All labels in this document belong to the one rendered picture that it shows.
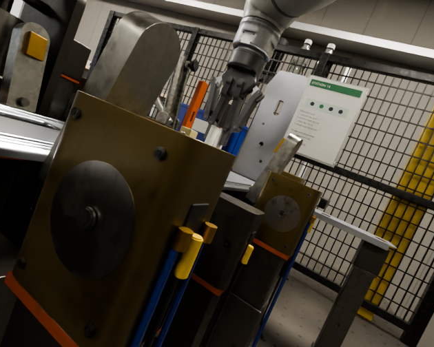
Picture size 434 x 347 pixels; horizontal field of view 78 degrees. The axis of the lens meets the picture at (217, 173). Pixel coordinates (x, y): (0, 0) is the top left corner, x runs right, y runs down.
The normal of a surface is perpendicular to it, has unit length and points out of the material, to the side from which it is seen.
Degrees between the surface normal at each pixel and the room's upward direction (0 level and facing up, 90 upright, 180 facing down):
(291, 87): 90
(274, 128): 90
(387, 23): 90
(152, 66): 102
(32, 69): 78
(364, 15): 90
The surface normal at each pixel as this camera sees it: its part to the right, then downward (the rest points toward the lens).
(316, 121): -0.42, -0.09
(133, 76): 0.73, 0.57
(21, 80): 0.88, 0.18
